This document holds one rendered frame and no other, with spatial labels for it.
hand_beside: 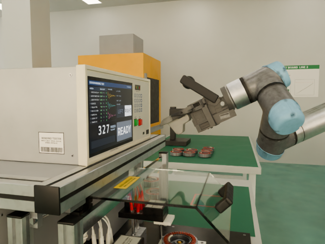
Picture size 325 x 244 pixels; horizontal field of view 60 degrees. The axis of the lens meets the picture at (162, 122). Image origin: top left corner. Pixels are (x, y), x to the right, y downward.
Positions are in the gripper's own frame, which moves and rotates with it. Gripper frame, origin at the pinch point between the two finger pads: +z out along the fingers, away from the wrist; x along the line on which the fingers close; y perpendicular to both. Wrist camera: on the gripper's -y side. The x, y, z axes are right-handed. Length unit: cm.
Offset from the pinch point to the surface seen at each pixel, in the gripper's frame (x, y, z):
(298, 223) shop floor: 222, 143, -24
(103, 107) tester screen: -20.8, -7.7, 5.7
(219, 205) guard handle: -25.3, 20.6, -9.9
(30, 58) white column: 277, -178, 216
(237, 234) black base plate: 22, 47, -2
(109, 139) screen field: -18.0, -0.9, 9.0
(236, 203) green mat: 59, 49, -1
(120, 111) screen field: -11.2, -6.7, 6.2
